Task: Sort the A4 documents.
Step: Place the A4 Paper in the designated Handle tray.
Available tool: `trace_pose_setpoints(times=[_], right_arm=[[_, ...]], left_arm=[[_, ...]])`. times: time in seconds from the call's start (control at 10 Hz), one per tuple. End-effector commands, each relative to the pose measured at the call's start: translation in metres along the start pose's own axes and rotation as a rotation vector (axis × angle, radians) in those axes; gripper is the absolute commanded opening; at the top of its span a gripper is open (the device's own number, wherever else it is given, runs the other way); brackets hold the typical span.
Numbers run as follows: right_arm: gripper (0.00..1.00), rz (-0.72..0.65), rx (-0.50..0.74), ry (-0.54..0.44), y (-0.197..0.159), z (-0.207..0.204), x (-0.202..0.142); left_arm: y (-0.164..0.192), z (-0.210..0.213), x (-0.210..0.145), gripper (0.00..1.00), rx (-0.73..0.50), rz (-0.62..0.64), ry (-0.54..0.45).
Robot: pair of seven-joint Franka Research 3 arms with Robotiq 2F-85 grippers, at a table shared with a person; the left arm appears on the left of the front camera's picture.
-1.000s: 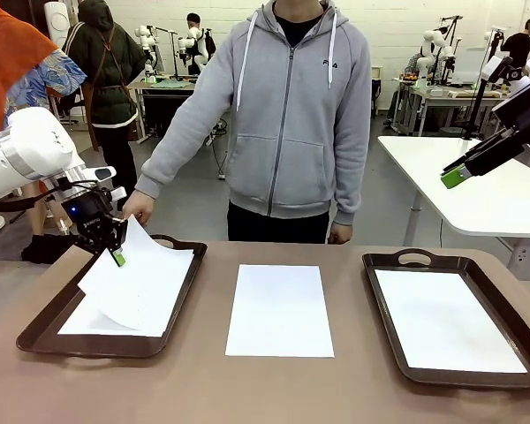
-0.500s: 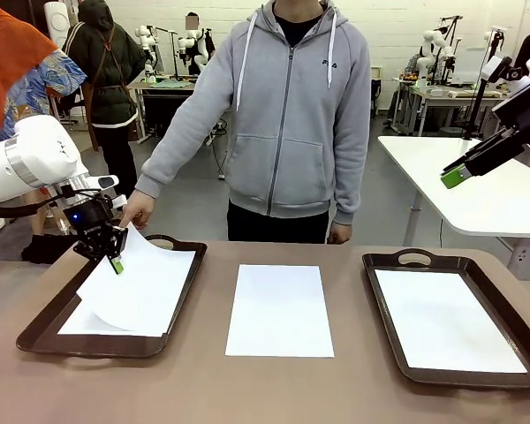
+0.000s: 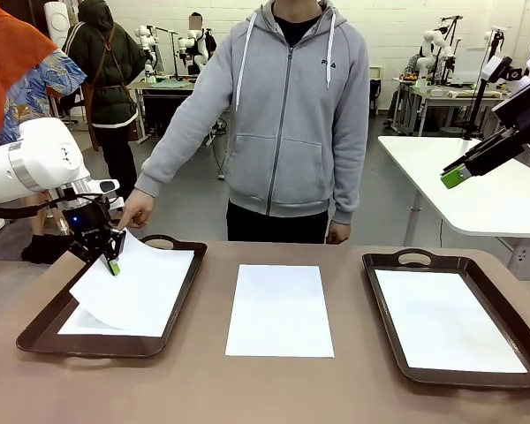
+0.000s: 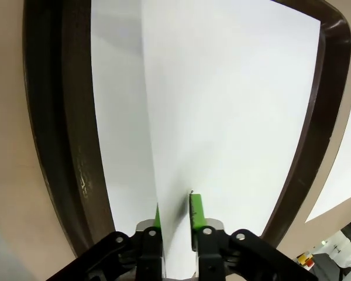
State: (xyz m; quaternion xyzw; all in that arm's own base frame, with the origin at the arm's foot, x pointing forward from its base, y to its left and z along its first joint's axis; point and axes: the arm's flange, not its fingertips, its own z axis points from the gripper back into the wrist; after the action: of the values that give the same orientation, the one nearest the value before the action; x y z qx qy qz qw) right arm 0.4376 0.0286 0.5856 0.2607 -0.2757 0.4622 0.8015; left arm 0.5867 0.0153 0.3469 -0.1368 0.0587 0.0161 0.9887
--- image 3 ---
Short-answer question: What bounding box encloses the white A4 sheet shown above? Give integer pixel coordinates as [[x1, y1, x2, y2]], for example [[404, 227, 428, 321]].
[[374, 268, 529, 375], [57, 302, 167, 338], [69, 231, 195, 331]]

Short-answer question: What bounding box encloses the brown plastic serving tray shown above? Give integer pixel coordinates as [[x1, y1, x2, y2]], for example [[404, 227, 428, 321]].
[[16, 235, 208, 359], [361, 248, 530, 390]]

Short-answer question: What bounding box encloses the person's grey sleeved right forearm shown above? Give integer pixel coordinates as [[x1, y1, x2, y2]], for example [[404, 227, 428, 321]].
[[134, 127, 195, 208]]

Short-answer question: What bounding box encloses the person's grey sleeved left forearm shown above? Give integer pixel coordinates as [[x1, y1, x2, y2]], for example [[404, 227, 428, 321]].
[[330, 145, 372, 226]]

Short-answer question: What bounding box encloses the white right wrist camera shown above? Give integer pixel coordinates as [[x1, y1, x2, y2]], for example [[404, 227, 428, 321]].
[[483, 56, 530, 84]]

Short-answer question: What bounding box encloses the black cloth on floor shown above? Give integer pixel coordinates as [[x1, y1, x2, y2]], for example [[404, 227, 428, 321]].
[[20, 232, 79, 265]]

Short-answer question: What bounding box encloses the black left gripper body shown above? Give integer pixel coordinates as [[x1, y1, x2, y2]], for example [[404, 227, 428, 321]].
[[61, 203, 116, 261]]

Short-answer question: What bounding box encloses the black tripod stand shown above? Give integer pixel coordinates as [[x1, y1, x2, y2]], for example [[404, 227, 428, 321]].
[[463, 26, 509, 141]]

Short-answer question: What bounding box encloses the person in dark green jacket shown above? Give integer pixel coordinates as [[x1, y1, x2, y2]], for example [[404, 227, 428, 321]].
[[64, 0, 149, 208]]

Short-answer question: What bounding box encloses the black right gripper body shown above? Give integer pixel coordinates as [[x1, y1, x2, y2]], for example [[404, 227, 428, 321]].
[[492, 81, 530, 154]]

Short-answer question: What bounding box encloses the background person with black hair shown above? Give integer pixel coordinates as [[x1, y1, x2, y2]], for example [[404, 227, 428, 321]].
[[187, 11, 217, 74]]

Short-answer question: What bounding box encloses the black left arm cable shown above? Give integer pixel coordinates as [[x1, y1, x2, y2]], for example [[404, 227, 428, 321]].
[[0, 193, 72, 220]]

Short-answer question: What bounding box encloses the background work table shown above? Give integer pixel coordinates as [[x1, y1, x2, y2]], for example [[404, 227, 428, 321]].
[[127, 79, 200, 142]]

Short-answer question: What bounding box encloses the person's right hand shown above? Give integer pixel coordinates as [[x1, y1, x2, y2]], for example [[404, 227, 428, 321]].
[[117, 187, 155, 231]]

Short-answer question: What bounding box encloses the person's left hand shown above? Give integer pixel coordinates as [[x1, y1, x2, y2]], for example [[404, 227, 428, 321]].
[[328, 220, 352, 245]]

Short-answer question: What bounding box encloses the person in grey hoodie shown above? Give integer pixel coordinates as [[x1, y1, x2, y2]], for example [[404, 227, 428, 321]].
[[134, 0, 372, 244]]

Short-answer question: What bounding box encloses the white background work desk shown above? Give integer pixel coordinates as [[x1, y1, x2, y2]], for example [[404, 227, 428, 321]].
[[392, 77, 526, 136]]

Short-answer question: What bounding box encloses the white standing appliance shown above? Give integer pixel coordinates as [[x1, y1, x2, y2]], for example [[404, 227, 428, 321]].
[[43, 1, 70, 49]]

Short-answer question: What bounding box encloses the stack of white A4 paper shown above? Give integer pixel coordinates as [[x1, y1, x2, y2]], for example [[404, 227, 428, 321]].
[[224, 263, 336, 358]]

